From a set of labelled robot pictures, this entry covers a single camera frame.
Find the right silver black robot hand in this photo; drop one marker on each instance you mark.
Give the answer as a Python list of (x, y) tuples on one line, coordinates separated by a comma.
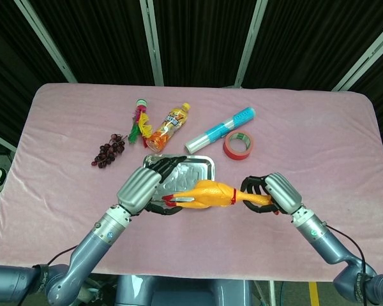
[(282, 192)]

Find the white metal frame post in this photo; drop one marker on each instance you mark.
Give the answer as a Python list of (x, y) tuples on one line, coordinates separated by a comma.
[(0, 140), (152, 41), (47, 41), (365, 59), (250, 41)]

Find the clear wrap roll blue label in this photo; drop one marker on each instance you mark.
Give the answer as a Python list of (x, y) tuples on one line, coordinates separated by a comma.
[(217, 132)]

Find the yellow rubber chicken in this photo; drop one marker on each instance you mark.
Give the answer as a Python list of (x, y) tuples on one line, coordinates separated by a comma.
[(210, 192)]

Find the stainless steel rectangular tray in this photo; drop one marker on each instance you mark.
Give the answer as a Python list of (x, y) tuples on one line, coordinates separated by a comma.
[(194, 169)]

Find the dark ribbed curtain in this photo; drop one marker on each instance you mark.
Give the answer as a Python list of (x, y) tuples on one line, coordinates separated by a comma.
[(204, 38)]

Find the pink tablecloth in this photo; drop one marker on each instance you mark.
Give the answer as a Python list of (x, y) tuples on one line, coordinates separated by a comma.
[(51, 191)]

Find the colourful feather shuttlecock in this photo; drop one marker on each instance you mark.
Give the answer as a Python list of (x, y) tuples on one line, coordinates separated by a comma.
[(142, 122)]

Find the red tape roll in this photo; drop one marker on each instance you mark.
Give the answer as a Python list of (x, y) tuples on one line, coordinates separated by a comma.
[(231, 152)]

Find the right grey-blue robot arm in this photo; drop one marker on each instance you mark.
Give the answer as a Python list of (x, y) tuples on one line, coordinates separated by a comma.
[(328, 245)]

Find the purple plastic grape bunch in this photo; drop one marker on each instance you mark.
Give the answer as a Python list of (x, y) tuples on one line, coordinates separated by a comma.
[(110, 150)]

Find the orange drink bottle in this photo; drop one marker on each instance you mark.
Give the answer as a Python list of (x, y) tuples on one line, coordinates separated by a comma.
[(169, 126)]

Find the grey-blue robot torso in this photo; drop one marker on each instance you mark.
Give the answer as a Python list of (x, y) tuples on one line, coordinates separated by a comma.
[(178, 293)]

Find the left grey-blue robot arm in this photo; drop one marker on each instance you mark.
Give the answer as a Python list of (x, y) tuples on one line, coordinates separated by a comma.
[(92, 248)]

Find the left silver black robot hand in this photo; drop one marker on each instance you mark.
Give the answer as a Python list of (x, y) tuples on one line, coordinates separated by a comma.
[(137, 191)]

